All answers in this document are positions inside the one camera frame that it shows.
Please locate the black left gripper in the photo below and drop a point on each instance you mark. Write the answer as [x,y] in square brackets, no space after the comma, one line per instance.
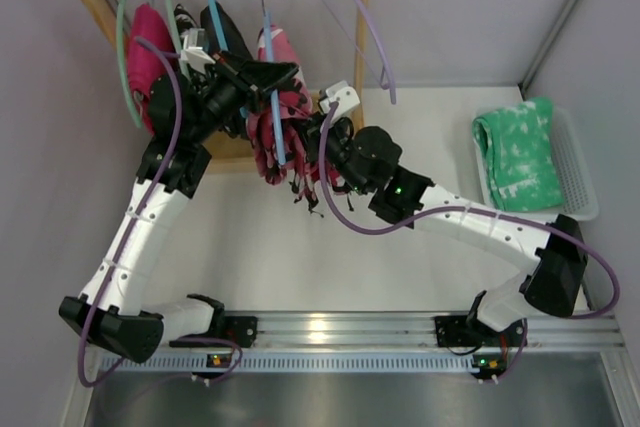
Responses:
[249,83]

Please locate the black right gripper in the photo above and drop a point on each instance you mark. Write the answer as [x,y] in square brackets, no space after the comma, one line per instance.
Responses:
[314,132]

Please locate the pink floral trousers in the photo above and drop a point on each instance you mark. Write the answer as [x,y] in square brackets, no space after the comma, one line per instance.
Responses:
[295,107]

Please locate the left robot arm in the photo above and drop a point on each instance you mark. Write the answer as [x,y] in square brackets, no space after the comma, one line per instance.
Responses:
[109,311]

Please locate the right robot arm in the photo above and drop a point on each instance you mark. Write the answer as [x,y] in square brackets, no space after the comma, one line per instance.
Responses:
[546,251]

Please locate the black trousers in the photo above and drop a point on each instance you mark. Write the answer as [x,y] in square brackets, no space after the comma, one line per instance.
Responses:
[235,42]

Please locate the lilac hanger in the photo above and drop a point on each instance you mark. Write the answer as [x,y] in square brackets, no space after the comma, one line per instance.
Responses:
[386,78]

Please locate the pale green hanger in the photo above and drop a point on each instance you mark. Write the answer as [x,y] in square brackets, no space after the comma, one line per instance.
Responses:
[175,37]

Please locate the black white patterned garment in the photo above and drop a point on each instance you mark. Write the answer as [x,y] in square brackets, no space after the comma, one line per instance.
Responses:
[184,20]

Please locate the magenta garment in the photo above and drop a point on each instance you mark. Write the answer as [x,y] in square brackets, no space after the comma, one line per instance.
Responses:
[142,66]

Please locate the green white towel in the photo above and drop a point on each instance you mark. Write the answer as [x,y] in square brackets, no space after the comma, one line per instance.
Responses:
[516,150]

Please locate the white plastic basket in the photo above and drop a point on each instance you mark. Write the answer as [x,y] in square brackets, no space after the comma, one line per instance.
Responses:
[580,199]

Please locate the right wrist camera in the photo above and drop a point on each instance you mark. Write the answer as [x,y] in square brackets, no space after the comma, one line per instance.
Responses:
[341,94]

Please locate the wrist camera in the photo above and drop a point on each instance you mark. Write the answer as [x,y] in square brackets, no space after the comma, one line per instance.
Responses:
[341,94]
[194,50]

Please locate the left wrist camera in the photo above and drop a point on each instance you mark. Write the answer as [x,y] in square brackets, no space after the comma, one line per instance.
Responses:
[194,50]

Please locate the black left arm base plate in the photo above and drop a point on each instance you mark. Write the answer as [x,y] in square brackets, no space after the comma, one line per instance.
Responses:
[240,329]

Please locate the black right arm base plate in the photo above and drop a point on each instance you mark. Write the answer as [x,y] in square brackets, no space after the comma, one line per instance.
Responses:
[456,331]

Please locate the white slotted cable duct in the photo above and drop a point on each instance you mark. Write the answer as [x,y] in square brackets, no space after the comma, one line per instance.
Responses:
[280,362]

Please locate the aluminium mounting rail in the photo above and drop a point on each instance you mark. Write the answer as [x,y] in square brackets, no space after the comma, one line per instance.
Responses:
[415,331]

